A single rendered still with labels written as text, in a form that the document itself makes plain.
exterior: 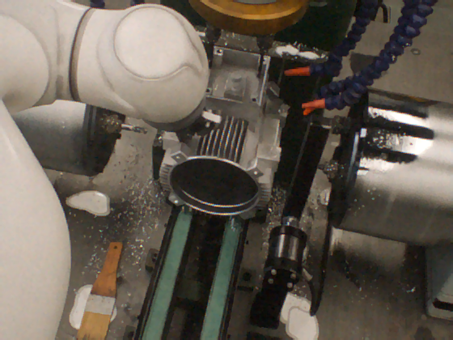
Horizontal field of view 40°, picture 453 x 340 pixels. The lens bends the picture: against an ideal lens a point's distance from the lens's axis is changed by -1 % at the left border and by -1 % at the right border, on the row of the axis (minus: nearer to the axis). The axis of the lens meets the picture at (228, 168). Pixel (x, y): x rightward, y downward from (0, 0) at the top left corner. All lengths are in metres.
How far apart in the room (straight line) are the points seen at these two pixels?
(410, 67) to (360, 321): 0.74
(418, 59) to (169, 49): 1.20
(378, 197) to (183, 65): 0.49
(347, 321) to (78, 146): 0.58
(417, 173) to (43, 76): 0.59
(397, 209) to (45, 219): 0.71
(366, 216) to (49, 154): 0.52
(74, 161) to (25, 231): 0.69
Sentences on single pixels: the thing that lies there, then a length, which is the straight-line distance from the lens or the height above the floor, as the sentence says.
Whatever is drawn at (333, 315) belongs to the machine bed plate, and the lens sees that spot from 1.20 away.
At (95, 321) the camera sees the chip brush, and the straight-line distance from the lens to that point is 1.15.
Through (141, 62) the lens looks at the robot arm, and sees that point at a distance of 0.58.
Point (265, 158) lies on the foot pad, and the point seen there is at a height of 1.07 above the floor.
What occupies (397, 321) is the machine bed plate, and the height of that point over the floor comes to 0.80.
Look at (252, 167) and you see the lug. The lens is 0.98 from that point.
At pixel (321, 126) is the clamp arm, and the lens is 0.84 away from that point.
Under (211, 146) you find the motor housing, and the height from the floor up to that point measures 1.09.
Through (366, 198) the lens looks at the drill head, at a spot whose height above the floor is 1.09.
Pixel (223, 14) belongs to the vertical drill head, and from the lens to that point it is 0.85.
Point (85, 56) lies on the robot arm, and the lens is 0.64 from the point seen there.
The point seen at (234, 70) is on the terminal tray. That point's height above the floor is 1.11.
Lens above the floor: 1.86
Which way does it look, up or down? 52 degrees down
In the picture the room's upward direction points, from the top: 9 degrees clockwise
